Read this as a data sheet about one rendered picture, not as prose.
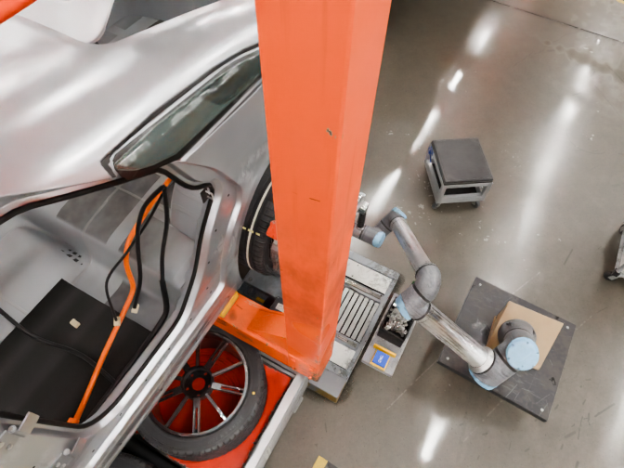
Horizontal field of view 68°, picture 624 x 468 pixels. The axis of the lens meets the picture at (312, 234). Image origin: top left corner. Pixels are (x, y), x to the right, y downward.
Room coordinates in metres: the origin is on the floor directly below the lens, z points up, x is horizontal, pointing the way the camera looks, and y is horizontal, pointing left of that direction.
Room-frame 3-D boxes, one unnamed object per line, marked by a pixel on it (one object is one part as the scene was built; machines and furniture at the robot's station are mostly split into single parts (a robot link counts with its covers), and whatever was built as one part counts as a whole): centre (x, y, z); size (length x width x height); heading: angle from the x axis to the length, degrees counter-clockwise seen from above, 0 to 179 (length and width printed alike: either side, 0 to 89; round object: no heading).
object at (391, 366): (0.86, -0.44, 0.44); 0.43 x 0.17 x 0.03; 153
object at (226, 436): (0.57, 0.54, 0.39); 0.66 x 0.66 x 0.24
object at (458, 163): (2.19, -1.03, 0.17); 0.43 x 0.36 x 0.34; 7
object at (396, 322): (0.90, -0.46, 0.51); 0.20 x 0.14 x 0.13; 151
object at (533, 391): (0.88, -1.11, 0.15); 0.60 x 0.60 x 0.30; 61
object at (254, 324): (0.84, 0.29, 0.69); 0.52 x 0.17 x 0.35; 63
